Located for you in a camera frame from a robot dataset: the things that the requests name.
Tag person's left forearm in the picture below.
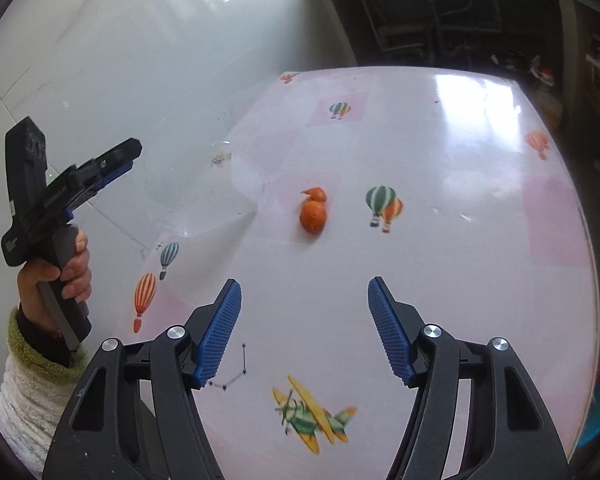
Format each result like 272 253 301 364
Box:
0 307 89 477

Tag balloon print plastic tablecloth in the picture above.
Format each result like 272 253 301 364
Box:
80 65 600 461

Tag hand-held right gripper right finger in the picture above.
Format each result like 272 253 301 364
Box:
368 276 572 480

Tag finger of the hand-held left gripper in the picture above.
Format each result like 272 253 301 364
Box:
67 138 144 212

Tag person's left hand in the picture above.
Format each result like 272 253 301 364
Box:
17 228 94 331

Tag blue plastic mesh basket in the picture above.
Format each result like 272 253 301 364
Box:
577 320 600 449

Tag black bag under counter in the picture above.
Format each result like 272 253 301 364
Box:
491 50 527 69

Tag white drain pipes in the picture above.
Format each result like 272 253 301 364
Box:
364 0 487 62

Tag orange peel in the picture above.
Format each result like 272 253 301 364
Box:
298 186 330 234

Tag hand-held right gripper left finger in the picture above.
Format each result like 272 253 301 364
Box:
41 279 244 480

